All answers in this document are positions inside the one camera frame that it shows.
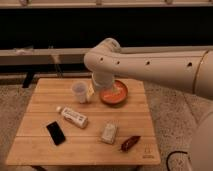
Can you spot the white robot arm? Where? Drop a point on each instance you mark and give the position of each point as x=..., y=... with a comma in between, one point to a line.
x=187, y=71

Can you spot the white plastic bottle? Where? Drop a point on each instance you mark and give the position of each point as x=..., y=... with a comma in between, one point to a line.
x=76, y=118

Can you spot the dark red snack wrapper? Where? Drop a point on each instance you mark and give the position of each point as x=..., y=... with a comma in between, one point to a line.
x=129, y=143

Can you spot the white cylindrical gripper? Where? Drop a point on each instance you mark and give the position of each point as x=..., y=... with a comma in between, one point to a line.
x=102, y=81

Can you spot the black smartphone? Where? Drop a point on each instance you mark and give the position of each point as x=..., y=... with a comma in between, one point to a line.
x=56, y=133

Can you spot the translucent plastic cup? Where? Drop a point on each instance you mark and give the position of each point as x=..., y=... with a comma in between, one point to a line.
x=79, y=90

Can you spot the orange bowl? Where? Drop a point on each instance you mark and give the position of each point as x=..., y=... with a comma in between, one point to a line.
x=108, y=97

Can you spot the wooden folding table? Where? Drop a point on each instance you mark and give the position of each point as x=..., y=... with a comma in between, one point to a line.
x=33, y=144

